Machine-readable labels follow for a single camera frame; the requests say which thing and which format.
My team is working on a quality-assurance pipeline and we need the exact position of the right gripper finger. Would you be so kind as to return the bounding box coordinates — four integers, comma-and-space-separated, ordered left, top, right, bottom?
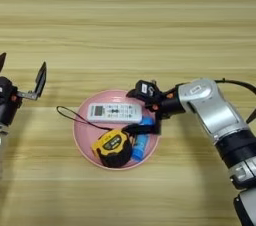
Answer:
124, 123, 156, 135
125, 89, 148, 106

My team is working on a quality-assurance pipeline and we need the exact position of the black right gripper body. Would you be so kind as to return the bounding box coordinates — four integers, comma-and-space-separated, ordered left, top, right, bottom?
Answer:
148, 84, 186, 135

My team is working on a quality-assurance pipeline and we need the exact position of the blue glue stick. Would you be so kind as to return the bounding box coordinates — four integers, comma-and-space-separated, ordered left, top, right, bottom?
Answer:
130, 116, 155, 163

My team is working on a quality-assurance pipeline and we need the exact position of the white remote control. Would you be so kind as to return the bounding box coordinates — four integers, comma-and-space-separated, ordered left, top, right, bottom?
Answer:
86, 102, 144, 124

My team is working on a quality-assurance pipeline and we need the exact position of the right gripper's labelled black box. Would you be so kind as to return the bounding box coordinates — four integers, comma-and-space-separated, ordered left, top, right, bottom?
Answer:
134, 79, 160, 104

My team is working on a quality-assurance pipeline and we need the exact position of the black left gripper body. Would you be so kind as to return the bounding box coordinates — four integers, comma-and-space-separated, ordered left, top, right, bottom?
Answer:
0, 76, 37, 126

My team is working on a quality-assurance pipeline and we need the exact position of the pink round plate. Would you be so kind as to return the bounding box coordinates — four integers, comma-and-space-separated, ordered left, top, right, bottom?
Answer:
72, 89, 160, 171

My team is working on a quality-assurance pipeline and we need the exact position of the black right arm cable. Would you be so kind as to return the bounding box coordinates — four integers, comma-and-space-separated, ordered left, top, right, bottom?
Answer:
213, 78, 256, 125

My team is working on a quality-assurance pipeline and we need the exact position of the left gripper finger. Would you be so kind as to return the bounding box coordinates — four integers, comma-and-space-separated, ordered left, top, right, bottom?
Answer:
0, 52, 7, 73
34, 61, 48, 99

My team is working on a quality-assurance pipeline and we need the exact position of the yellow black tape measure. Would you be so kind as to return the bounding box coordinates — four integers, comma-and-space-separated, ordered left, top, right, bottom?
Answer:
55, 105, 133, 169

